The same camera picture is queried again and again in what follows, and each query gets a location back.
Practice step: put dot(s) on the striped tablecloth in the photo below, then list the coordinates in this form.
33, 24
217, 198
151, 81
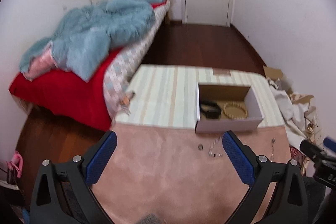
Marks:
165, 96

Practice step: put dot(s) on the light blue fluffy blanket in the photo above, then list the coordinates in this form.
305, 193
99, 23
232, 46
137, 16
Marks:
85, 36

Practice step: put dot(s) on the brown cardboard box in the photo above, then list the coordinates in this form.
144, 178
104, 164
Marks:
273, 73

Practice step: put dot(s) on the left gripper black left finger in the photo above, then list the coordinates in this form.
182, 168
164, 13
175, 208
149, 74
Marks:
62, 192

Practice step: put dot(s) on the checkered mattress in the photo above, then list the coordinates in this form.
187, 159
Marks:
122, 68

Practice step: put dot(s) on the pink pillow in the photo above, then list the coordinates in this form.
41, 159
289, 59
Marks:
41, 64

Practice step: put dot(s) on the white cloth pile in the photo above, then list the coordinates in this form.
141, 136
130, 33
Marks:
293, 114

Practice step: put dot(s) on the pink slipper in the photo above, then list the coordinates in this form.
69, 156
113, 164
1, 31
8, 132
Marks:
15, 165

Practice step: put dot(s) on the white power strip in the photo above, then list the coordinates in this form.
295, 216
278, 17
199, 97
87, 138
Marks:
313, 127

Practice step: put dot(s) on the brown leather label patch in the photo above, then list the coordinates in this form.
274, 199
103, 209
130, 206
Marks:
221, 72

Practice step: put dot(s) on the white cardboard jewelry box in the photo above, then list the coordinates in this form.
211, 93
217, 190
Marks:
221, 108

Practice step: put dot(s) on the red bed sheet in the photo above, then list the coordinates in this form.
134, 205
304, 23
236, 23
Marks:
64, 93

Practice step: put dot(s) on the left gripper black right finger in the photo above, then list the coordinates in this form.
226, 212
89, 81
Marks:
288, 203

